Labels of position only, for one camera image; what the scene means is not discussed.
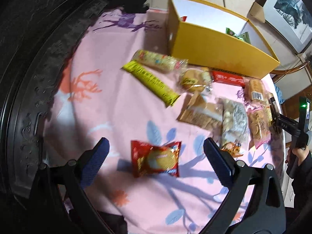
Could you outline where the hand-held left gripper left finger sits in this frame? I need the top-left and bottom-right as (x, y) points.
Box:
(29, 137), (111, 234)

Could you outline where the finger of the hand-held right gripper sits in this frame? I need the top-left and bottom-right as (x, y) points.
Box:
(269, 113), (299, 137)

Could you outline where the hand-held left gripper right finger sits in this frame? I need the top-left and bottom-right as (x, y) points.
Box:
(203, 138), (286, 234)

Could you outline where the small orange snack packet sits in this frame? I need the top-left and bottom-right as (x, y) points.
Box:
(220, 141), (245, 157)

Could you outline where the pink rice cracker packet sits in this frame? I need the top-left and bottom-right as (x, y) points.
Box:
(247, 104), (273, 150)

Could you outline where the black stick snack packet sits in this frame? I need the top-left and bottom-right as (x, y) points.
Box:
(268, 97), (280, 118)

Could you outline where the bread packet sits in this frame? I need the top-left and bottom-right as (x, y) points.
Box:
(243, 78), (271, 103)

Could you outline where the clear white candy packet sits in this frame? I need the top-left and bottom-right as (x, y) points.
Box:
(216, 97), (249, 147)

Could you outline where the brown cracker packet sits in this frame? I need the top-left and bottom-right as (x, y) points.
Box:
(176, 94), (224, 130)

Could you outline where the red biscuit packet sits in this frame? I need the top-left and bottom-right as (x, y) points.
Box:
(131, 140), (182, 178)

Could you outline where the red box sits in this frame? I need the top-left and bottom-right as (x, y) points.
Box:
(211, 70), (246, 87)

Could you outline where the clear round biscuit packet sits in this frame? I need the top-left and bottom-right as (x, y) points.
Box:
(179, 68), (213, 95)

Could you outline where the green white snack packet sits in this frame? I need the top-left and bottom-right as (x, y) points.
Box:
(237, 32), (251, 45)

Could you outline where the yellow long snack packet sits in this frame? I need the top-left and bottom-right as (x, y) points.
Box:
(121, 61), (180, 108)

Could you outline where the yellow cardboard box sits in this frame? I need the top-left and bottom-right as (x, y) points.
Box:
(167, 0), (280, 80)

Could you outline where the clear rice stick packet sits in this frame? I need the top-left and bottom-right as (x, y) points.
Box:
(131, 50), (189, 73)

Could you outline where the person's right forearm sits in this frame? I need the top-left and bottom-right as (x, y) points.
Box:
(288, 151), (312, 209)

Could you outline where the person's right hand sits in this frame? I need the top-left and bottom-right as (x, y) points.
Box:
(286, 147), (312, 167)

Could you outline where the blue cloth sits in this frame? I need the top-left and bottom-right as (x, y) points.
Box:
(274, 85), (285, 104)

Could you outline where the pink printed tablecloth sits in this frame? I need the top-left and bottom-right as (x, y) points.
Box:
(43, 7), (287, 234)

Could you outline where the wooden chair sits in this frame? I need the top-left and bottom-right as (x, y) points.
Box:
(269, 54), (312, 108)

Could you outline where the cardboard corner protector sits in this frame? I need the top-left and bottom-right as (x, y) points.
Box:
(247, 2), (265, 23)

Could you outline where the framed lotus painting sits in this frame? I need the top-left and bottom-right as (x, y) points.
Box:
(263, 0), (312, 53)

